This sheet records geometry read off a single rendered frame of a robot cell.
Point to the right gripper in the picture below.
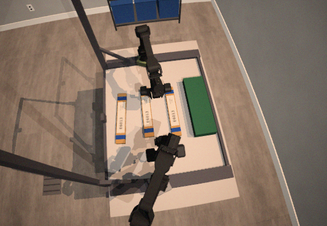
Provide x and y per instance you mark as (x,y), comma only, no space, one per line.
(151,152)

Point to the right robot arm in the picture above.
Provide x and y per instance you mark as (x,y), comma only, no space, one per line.
(163,160)

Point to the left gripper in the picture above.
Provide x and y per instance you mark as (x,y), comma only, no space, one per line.
(147,91)

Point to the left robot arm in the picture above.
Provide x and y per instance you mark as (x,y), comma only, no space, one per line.
(153,67)

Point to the green rectangular block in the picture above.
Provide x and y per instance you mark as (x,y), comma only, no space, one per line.
(202,118)

